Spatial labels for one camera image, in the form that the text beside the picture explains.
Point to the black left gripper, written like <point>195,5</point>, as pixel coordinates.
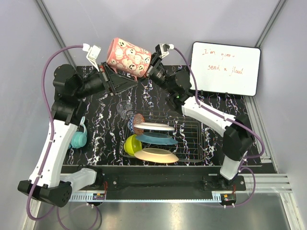
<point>118,83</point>

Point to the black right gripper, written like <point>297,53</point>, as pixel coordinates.
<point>155,62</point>

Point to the white dry erase board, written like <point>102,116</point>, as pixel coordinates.
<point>224,68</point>

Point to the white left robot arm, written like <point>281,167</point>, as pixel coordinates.
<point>46,184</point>

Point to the controller board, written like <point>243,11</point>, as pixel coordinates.
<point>230,198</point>
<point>99,196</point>

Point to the right controller board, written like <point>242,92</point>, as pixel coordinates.
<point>230,198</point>

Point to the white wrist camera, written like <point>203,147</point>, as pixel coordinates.
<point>163,49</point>
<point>92,54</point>

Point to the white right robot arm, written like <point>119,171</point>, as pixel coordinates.
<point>236,139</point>

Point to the pink ceramic mug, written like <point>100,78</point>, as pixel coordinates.
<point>125,56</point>

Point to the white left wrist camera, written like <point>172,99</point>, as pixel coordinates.
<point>92,54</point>

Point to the orange bird pattern plate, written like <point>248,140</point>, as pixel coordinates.
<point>156,155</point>

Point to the teal cat ear headphones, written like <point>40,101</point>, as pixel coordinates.
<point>79,139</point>

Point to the white watermelon pattern plate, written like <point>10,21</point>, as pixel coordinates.
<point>154,126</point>

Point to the yellow green bowl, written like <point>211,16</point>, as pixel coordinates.
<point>132,145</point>

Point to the blue red patterned bowl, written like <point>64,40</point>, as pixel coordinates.
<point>136,119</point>

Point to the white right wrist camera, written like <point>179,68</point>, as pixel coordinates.
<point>163,49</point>

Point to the left controller board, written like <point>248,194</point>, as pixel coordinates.
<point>99,196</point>

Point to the clear drinking glass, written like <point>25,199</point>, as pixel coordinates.
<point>124,109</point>

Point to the black wire dish rack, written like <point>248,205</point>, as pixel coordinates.
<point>187,132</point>

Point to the teal scalloped plate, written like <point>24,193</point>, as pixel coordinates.
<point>156,138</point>

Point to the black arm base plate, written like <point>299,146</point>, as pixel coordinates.
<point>207,178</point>

